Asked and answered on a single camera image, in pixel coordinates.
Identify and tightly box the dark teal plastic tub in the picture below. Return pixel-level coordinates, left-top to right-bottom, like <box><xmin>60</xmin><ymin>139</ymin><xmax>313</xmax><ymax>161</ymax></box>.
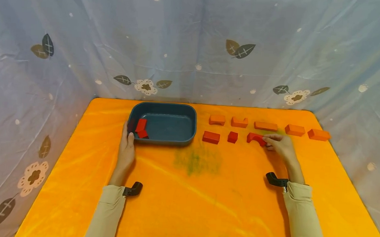
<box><xmin>126</xmin><ymin>101</ymin><xmax>198</xmax><ymax>147</ymax></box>

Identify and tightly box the person's left forearm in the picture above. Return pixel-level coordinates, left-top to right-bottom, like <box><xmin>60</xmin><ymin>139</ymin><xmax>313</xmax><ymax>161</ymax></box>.
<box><xmin>83</xmin><ymin>165</ymin><xmax>128</xmax><ymax>237</ymax></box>

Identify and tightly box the black wrist band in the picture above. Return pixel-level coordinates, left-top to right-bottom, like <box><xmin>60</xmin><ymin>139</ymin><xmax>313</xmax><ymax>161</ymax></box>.
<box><xmin>122</xmin><ymin>181</ymin><xmax>143</xmax><ymax>198</ymax></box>
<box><xmin>265</xmin><ymin>172</ymin><xmax>290</xmax><ymax>189</ymax></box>

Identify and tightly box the orange arch block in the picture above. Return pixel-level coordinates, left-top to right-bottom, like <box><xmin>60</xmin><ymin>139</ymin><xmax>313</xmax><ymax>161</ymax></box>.
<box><xmin>231</xmin><ymin>117</ymin><xmax>249</xmax><ymax>129</ymax></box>
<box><xmin>209</xmin><ymin>114</ymin><xmax>226</xmax><ymax>126</ymax></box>

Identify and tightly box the orange rectangular block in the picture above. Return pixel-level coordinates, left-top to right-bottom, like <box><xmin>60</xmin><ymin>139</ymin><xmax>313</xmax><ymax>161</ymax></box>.
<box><xmin>284</xmin><ymin>124</ymin><xmax>306</xmax><ymax>137</ymax></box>
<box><xmin>307</xmin><ymin>129</ymin><xmax>331</xmax><ymax>142</ymax></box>

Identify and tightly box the person's left hand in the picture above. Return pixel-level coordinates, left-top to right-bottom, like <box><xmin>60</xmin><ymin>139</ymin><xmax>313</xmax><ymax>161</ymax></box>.
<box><xmin>118</xmin><ymin>121</ymin><xmax>137</xmax><ymax>176</ymax></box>

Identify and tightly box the person's right hand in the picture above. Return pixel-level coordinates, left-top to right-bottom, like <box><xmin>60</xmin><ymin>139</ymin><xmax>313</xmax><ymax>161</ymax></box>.
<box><xmin>261</xmin><ymin>133</ymin><xmax>300</xmax><ymax>163</ymax></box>

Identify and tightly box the red arch block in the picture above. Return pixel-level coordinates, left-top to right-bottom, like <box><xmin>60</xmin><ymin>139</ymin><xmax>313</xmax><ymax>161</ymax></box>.
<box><xmin>246</xmin><ymin>132</ymin><xmax>268</xmax><ymax>147</ymax></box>

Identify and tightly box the person's right forearm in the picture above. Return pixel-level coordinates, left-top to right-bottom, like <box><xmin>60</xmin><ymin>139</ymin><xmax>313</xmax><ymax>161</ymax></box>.
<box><xmin>280</xmin><ymin>157</ymin><xmax>331</xmax><ymax>237</ymax></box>

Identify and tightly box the flat orange plank block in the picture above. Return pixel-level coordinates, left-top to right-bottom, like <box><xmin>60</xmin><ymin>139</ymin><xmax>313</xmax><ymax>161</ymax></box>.
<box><xmin>253</xmin><ymin>121</ymin><xmax>279</xmax><ymax>132</ymax></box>

